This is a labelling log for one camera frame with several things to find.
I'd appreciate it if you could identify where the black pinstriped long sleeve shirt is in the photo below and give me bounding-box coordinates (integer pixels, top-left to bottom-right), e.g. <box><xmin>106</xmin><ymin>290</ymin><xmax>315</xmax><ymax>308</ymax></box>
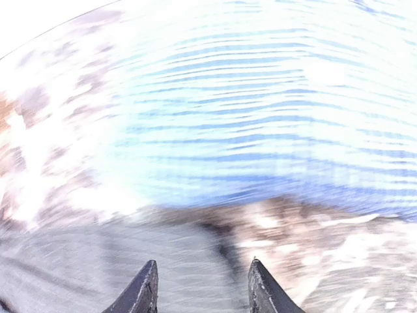
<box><xmin>1</xmin><ymin>213</ymin><xmax>248</xmax><ymax>312</ymax></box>

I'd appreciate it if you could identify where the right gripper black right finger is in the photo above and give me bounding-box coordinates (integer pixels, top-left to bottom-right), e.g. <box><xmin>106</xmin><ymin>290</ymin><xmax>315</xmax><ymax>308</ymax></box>
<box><xmin>248</xmin><ymin>259</ymin><xmax>304</xmax><ymax>313</ymax></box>

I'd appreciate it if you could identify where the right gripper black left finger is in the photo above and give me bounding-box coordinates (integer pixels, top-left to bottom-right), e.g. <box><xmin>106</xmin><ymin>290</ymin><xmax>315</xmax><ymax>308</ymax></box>
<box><xmin>102</xmin><ymin>260</ymin><xmax>159</xmax><ymax>313</ymax></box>

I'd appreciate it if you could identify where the blue checked folded shirt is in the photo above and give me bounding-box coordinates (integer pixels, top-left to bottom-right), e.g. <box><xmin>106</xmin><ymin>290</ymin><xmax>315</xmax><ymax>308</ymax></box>
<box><xmin>98</xmin><ymin>1</ymin><xmax>416</xmax><ymax>221</ymax></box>

